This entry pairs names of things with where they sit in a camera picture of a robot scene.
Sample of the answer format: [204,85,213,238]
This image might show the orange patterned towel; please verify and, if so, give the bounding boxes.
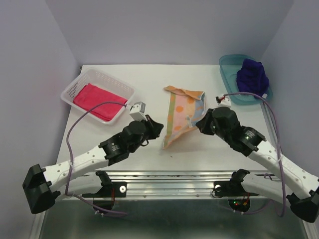
[162,86,205,150]

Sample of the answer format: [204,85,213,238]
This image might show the pink microfiber towel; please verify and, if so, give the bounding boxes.
[73,83,127,121]

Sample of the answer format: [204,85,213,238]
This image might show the purple towel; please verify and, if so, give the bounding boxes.
[236,58,270,97]

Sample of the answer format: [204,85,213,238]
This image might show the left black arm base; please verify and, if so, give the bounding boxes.
[82,171,127,217]

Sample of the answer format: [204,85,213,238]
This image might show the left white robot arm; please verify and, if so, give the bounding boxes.
[22,115,163,214]

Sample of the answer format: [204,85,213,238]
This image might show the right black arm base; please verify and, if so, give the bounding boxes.
[211,169,258,214]

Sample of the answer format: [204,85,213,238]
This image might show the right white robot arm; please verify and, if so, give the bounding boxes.
[196,107,319,223]

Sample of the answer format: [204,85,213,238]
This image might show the white plastic basket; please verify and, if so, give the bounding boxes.
[60,67,136,112]

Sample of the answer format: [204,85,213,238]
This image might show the teal plastic tray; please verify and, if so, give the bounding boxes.
[219,54,273,105]

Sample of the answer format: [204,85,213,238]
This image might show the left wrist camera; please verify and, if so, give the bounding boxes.
[129,102,146,121]

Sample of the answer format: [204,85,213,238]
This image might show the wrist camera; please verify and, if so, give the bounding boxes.
[216,95,232,108]
[129,102,146,121]

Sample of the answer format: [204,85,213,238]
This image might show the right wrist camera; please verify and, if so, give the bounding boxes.
[216,95,232,108]

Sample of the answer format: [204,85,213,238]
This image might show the aluminium mounting rail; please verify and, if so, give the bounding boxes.
[74,169,275,200]

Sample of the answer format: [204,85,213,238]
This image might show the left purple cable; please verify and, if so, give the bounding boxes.
[64,101,128,217]

